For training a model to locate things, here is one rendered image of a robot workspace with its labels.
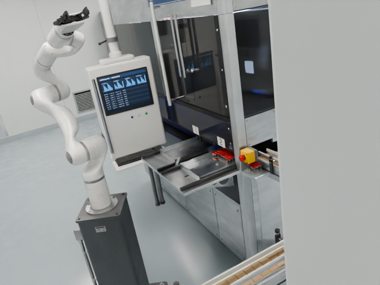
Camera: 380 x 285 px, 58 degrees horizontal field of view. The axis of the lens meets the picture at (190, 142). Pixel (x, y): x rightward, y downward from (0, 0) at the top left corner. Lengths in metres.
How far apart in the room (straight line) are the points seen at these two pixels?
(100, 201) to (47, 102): 0.62
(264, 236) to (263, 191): 0.36
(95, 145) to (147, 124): 0.99
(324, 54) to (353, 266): 0.20
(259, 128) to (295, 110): 1.80
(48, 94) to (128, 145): 1.01
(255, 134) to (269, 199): 0.50
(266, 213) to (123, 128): 1.29
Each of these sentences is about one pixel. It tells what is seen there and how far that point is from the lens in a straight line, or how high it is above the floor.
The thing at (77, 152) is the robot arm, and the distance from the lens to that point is 1.90.
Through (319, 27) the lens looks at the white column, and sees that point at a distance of 0.31.
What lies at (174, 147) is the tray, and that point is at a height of 0.89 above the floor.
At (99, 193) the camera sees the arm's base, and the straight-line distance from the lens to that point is 2.02.
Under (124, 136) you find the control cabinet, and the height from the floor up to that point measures 0.97.
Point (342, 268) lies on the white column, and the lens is 0.40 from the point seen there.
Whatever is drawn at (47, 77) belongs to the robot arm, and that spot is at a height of 1.63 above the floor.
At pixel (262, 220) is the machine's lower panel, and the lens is 2.44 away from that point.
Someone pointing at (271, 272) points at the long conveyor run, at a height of 0.93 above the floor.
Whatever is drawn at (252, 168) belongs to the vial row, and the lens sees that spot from 2.10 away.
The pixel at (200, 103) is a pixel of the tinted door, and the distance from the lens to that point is 2.36.
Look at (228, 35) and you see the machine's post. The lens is 1.92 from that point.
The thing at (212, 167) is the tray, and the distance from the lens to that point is 2.23.
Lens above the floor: 1.88
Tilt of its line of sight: 22 degrees down
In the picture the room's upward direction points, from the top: 10 degrees counter-clockwise
